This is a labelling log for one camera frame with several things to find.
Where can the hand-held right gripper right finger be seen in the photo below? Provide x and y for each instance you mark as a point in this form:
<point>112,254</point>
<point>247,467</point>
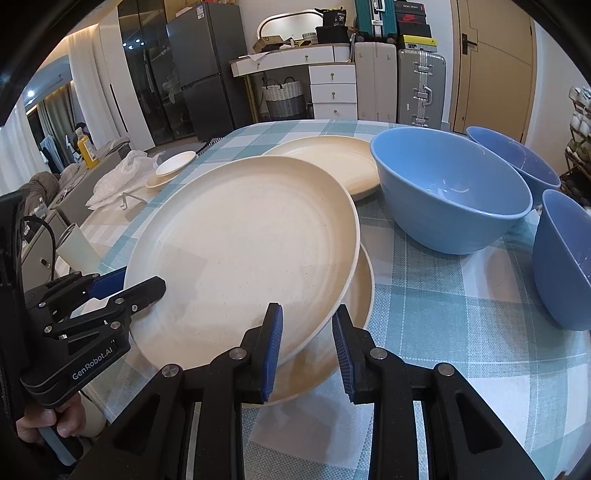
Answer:
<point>344,350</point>

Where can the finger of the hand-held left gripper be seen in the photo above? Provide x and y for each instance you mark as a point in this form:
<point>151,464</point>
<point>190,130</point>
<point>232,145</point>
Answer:
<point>147,290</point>
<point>111,281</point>

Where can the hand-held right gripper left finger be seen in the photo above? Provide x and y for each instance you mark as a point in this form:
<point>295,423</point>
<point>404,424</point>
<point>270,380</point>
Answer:
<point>274,350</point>

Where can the large cream plate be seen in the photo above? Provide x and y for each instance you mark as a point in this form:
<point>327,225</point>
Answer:
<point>240,240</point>
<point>309,376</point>
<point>318,159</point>

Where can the blue bowl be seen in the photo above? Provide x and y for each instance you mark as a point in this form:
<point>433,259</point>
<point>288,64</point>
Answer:
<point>563,277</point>
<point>531,166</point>
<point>443,221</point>

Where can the person's left hand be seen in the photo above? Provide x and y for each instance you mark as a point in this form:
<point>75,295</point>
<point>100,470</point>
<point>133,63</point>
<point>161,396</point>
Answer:
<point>69,422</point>

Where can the white paper roll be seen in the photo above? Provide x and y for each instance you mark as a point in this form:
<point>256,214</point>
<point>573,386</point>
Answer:
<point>76,247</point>

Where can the grey sofa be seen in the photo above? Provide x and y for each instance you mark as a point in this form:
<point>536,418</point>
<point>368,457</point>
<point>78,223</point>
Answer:
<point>78,194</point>

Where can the white plastic bag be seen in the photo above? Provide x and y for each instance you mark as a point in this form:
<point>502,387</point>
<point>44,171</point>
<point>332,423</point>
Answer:
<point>120,177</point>

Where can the small cream plate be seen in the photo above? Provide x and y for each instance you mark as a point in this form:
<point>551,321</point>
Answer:
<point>157,183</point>

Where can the small white plate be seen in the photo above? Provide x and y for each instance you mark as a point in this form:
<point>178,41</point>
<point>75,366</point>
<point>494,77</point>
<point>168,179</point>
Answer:
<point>175,162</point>

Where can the yellow bottle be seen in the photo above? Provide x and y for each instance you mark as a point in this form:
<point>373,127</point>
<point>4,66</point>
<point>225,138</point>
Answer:
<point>87,152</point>

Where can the dark glass door cabinet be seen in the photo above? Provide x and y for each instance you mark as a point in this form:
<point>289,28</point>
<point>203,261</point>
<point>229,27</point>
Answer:
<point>143,83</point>

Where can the dark grey refrigerator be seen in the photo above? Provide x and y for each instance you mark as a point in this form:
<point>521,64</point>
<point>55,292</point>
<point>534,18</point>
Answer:
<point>207,69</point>

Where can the white grey woven basket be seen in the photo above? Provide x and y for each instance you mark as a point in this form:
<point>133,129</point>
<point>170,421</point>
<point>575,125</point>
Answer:
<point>282,99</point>

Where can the white drawer dresser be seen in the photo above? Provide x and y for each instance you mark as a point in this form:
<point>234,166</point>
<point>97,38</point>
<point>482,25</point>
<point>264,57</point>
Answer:
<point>332,87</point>

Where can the beige suitcase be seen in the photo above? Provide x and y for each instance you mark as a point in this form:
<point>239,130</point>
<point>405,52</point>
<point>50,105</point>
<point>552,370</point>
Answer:
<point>375,83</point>

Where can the small open cardboard box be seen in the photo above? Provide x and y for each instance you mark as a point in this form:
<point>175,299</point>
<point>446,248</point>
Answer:
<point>267,44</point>

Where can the silver suitcase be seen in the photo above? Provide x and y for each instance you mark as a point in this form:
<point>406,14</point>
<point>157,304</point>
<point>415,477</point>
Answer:
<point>422,87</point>

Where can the black duffel bag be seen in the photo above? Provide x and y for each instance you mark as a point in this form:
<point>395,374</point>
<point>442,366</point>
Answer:
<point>332,34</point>

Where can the black yellow shoe box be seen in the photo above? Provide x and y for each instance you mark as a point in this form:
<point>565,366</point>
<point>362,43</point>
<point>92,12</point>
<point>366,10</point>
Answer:
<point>418,43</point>

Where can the shoe rack with shoes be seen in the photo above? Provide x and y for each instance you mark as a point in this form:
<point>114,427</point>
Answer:
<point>579,138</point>

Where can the tan wooden door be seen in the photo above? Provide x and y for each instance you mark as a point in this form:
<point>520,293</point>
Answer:
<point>498,69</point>

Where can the black printed bag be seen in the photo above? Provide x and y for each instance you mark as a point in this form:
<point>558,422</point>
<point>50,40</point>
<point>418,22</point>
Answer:
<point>336,18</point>

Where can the green suitcase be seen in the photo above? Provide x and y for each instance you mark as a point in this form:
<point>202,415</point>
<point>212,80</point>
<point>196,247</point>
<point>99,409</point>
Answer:
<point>376,18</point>

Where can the black red shoe box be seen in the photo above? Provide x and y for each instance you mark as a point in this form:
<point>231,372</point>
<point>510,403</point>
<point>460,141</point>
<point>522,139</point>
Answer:
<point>413,11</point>

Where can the arched gold frame mirror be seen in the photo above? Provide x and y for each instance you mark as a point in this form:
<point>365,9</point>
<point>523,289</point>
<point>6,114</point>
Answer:
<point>286,23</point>

